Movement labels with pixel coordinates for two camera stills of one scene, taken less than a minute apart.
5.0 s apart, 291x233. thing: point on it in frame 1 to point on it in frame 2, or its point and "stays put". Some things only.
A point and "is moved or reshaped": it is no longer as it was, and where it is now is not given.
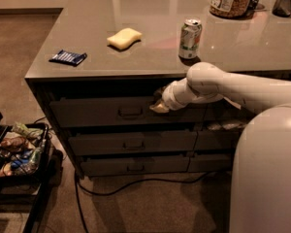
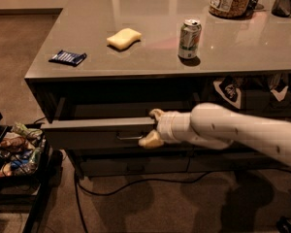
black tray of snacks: x=18 y=150 stays put
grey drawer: x=122 y=112 is moved or reshaped
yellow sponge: x=124 y=38 stays put
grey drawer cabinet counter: x=113 y=47 stays put
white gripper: x=169 y=97 to x=165 y=127
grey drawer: x=134 y=165 stays put
